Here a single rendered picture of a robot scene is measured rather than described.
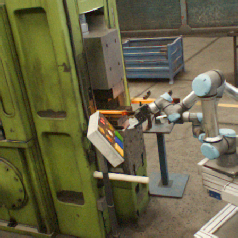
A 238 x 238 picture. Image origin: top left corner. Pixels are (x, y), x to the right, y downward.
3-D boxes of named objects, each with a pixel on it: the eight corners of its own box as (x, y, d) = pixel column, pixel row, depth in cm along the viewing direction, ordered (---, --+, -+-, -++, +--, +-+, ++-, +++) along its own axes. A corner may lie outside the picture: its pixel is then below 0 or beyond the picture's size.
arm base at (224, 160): (244, 160, 244) (244, 146, 240) (231, 170, 235) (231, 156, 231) (223, 153, 255) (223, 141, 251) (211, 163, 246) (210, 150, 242)
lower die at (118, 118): (128, 118, 313) (126, 109, 310) (118, 128, 296) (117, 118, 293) (85, 116, 331) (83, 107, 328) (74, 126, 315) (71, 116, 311)
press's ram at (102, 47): (128, 74, 311) (122, 26, 297) (109, 89, 280) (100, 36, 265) (85, 74, 329) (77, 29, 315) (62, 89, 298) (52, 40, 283)
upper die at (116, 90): (124, 90, 304) (122, 79, 300) (113, 99, 287) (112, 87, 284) (80, 90, 322) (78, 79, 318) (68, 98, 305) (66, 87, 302)
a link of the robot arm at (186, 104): (224, 60, 225) (180, 100, 264) (214, 66, 219) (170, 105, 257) (236, 76, 223) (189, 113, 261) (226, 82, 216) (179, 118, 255)
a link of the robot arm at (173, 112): (186, 113, 249) (177, 100, 251) (175, 119, 242) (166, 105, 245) (179, 118, 255) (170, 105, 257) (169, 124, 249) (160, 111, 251)
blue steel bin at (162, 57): (186, 70, 734) (183, 34, 708) (173, 84, 670) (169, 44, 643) (131, 71, 790) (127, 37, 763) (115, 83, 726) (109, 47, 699)
